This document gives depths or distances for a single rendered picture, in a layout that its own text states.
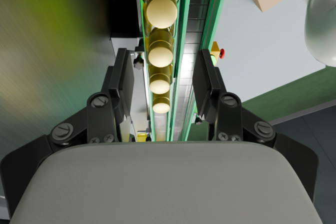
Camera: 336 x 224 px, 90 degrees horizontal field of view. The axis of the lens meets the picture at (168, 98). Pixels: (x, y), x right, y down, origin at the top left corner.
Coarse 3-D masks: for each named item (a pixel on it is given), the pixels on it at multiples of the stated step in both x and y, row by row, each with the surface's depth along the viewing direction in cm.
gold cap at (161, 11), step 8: (152, 0) 17; (160, 0) 17; (168, 0) 17; (152, 8) 18; (160, 8) 18; (168, 8) 18; (176, 8) 18; (152, 16) 18; (160, 16) 18; (168, 16) 18; (176, 16) 18; (152, 24) 19; (160, 24) 19; (168, 24) 19
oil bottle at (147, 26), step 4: (144, 4) 27; (144, 8) 26; (144, 12) 26; (144, 16) 26; (144, 20) 26; (176, 20) 28; (144, 24) 27; (148, 24) 26; (172, 24) 27; (144, 28) 28; (148, 28) 27; (172, 28) 27; (144, 32) 28; (148, 32) 27; (172, 32) 28; (148, 36) 28; (172, 36) 28
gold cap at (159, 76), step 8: (152, 64) 28; (152, 72) 27; (160, 72) 27; (168, 72) 28; (152, 80) 26; (160, 80) 26; (168, 80) 27; (152, 88) 27; (160, 88) 27; (168, 88) 27
